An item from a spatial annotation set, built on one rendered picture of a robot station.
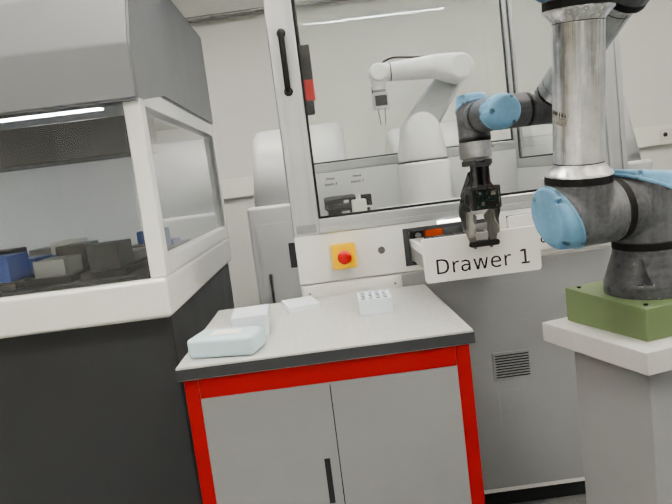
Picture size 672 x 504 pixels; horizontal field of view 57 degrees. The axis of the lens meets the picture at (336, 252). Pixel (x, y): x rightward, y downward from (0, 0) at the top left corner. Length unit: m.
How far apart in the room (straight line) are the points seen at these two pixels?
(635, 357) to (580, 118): 0.41
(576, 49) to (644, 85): 4.39
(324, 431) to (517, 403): 0.86
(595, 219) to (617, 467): 0.49
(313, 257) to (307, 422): 0.65
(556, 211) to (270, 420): 0.71
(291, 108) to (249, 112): 3.28
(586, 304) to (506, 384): 0.79
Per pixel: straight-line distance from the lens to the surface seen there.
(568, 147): 1.15
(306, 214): 1.86
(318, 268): 1.87
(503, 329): 1.99
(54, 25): 1.79
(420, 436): 1.40
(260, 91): 5.15
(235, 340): 1.33
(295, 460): 1.40
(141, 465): 1.91
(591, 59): 1.15
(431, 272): 1.56
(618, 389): 1.29
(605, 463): 1.39
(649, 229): 1.24
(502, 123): 1.39
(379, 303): 1.55
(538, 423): 2.12
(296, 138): 1.86
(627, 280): 1.25
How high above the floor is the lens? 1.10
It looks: 7 degrees down
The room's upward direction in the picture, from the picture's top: 7 degrees counter-clockwise
